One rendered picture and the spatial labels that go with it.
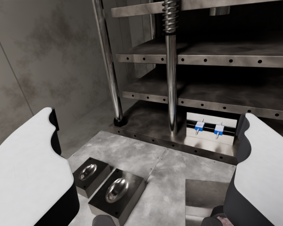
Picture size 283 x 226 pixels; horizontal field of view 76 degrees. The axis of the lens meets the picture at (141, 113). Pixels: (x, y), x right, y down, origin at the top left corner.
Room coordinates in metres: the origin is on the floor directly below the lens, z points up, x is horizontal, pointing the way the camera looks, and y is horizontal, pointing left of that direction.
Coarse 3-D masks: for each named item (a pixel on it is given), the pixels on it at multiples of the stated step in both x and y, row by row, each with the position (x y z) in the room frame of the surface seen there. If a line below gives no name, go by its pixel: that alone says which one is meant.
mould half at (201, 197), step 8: (192, 184) 0.46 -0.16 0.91; (200, 184) 0.46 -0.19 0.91; (208, 184) 0.46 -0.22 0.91; (216, 184) 0.45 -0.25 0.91; (224, 184) 0.45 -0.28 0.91; (192, 192) 0.43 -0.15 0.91; (200, 192) 0.43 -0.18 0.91; (208, 192) 0.42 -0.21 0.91; (216, 192) 0.42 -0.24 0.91; (224, 192) 0.41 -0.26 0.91; (192, 200) 0.40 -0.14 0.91; (200, 200) 0.39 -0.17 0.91; (208, 200) 0.39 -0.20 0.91; (216, 200) 0.39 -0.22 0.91; (224, 200) 0.38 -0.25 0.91; (192, 208) 0.37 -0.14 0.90; (200, 208) 0.37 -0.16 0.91; (208, 208) 0.36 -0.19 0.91; (192, 216) 0.36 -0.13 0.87; (200, 216) 0.36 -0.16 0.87; (208, 216) 0.36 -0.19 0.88; (192, 224) 0.34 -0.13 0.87; (200, 224) 0.34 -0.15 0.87
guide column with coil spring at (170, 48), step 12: (168, 0) 0.94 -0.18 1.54; (168, 12) 0.94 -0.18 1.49; (168, 36) 0.94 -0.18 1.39; (168, 48) 0.94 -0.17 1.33; (168, 60) 0.94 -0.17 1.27; (168, 72) 0.95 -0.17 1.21; (168, 84) 0.95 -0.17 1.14; (168, 96) 0.95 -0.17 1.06; (168, 108) 0.95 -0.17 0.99; (168, 120) 0.96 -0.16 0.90
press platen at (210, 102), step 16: (160, 64) 1.75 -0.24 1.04; (144, 80) 1.34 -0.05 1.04; (160, 80) 1.30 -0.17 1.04; (192, 80) 1.22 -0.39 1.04; (208, 80) 1.18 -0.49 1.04; (224, 80) 1.15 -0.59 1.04; (240, 80) 1.12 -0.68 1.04; (256, 80) 1.09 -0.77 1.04; (272, 80) 1.06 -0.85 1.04; (128, 96) 1.15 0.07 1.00; (144, 96) 1.09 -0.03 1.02; (160, 96) 1.03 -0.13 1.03; (192, 96) 0.96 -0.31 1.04; (208, 96) 0.94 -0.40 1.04; (224, 96) 0.91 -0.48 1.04; (240, 96) 0.89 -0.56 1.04; (256, 96) 0.87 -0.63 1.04; (272, 96) 0.85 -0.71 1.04; (240, 112) 0.79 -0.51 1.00; (256, 112) 0.75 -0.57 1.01; (272, 112) 0.72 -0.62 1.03
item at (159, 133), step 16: (128, 112) 1.33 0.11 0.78; (144, 112) 1.30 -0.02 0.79; (160, 112) 1.27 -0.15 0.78; (112, 128) 1.13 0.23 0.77; (128, 128) 1.09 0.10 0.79; (144, 128) 1.06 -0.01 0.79; (160, 128) 1.04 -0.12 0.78; (272, 128) 0.90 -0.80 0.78; (160, 144) 0.93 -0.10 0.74; (176, 144) 0.87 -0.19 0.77; (192, 144) 0.84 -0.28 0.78; (208, 144) 0.82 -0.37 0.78; (224, 144) 0.80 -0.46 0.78; (224, 160) 0.72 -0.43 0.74
